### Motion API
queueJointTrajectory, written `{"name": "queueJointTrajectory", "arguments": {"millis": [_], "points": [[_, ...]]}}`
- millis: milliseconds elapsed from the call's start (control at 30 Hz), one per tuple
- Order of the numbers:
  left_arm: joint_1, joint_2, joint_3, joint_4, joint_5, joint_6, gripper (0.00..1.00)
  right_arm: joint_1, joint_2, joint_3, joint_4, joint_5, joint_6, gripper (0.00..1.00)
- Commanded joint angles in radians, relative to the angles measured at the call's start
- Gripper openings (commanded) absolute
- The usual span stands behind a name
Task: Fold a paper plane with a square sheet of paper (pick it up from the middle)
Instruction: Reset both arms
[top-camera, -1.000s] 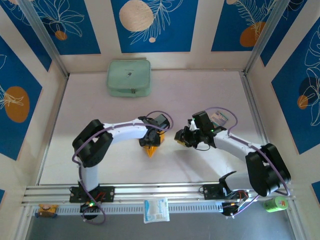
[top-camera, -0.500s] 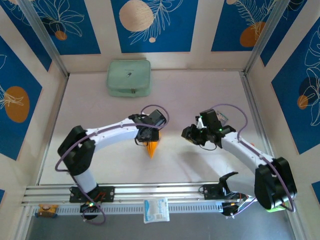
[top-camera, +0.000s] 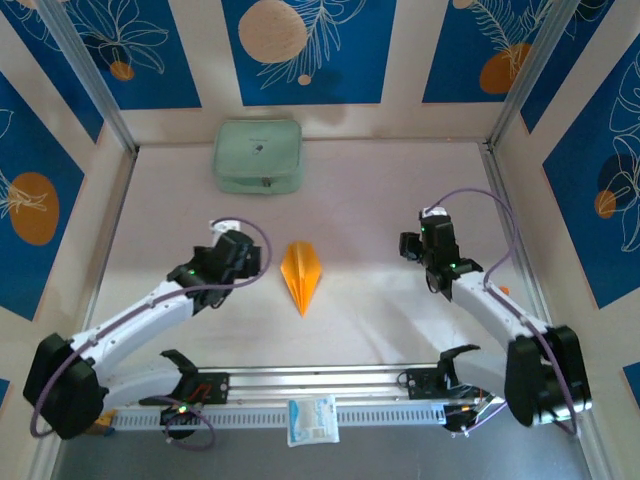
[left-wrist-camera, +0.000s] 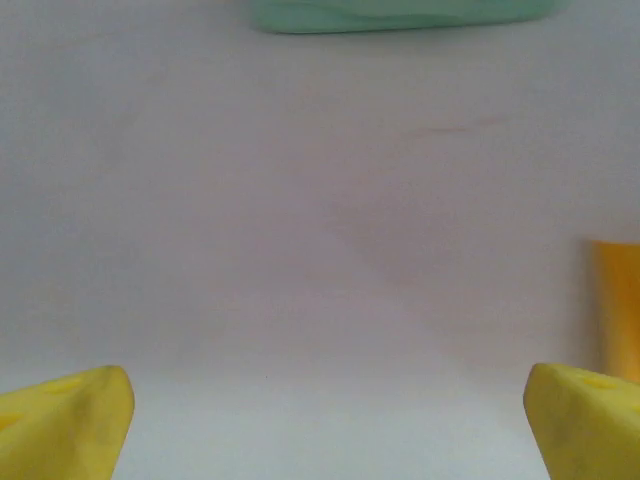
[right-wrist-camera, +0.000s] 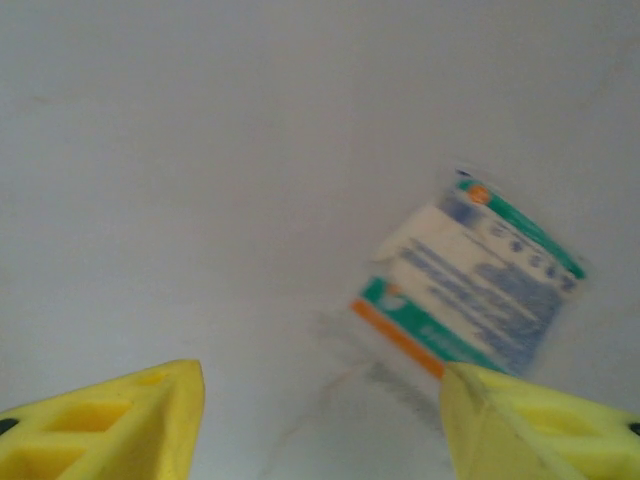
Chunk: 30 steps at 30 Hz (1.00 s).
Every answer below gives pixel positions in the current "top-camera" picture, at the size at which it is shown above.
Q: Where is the orange paper sheet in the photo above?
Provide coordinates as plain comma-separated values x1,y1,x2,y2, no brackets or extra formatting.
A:
279,240,324,319

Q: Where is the mint green zip pouch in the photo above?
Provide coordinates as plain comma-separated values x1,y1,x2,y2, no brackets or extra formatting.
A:
212,119,305,196

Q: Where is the black controller board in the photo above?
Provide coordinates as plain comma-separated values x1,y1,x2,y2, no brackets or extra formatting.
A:
158,402,201,441
442,402,489,435

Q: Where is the white wipes packet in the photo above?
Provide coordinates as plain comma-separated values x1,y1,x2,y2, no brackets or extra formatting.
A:
286,394,341,448

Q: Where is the small yellow blue toy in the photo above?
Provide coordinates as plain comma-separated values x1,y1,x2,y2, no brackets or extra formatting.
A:
92,409,115,436

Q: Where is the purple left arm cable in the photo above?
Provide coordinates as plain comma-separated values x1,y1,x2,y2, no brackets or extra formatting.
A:
30,215,275,451

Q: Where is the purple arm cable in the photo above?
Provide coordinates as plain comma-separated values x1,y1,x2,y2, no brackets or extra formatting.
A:
422,187,584,439
30,215,275,451

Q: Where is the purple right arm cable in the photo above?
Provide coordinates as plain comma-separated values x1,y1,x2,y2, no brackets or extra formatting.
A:
422,187,584,439

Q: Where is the aluminium side rail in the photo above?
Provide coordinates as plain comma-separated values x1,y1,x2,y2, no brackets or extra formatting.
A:
72,149,139,351
482,142,559,359

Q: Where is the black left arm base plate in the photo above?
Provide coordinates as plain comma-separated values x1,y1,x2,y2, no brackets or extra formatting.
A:
172,372,231,406

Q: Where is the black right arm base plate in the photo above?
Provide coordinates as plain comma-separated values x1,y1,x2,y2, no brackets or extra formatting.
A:
405,367,481,401

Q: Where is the long aluminium base rail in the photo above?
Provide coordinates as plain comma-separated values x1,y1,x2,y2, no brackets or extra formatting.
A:
99,359,509,410

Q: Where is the white slotted cable duct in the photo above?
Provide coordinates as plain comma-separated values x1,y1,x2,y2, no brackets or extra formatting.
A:
107,403,447,434

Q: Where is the aluminium frame post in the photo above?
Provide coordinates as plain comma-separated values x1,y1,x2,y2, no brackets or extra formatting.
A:
37,0,140,154
487,0,587,151

